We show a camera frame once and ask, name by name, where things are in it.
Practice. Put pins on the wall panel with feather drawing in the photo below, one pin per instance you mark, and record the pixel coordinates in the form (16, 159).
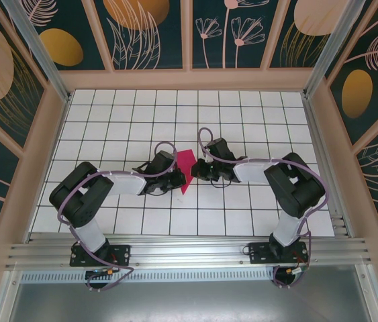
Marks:
(135, 16)

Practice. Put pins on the pink cloth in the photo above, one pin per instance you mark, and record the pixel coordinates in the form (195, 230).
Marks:
(187, 161)

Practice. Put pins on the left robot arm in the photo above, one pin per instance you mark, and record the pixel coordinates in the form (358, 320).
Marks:
(81, 198)

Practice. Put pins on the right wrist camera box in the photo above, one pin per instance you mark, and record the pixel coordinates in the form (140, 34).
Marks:
(207, 153)

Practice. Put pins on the wall panel with yellow oval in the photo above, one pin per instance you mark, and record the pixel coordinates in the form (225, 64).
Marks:
(61, 47)

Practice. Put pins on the grey metal sheet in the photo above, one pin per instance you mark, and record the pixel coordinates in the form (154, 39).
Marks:
(188, 302)

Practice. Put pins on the yellow power connector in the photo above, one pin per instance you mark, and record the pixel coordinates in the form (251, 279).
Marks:
(289, 270)
(109, 271)

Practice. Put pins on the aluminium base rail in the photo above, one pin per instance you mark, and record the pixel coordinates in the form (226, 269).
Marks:
(188, 250)

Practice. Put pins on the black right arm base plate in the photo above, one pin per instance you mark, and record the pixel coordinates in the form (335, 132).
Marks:
(259, 255)

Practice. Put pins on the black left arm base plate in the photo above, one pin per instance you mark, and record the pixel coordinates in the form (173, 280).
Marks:
(121, 255)

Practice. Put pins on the wall panel with beige circle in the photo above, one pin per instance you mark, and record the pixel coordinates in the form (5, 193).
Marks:
(309, 16)

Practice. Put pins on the aluminium side rail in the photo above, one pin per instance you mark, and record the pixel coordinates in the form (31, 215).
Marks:
(316, 134)

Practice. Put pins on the wall panel with flower drawing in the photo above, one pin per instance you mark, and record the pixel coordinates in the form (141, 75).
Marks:
(242, 33)

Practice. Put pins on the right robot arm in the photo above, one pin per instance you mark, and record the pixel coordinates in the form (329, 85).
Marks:
(296, 188)

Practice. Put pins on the aluminium frame post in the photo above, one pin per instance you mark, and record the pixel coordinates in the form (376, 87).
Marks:
(329, 47)
(37, 50)

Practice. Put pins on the wall panel with oval and fern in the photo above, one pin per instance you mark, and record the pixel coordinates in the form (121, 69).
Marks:
(356, 94)

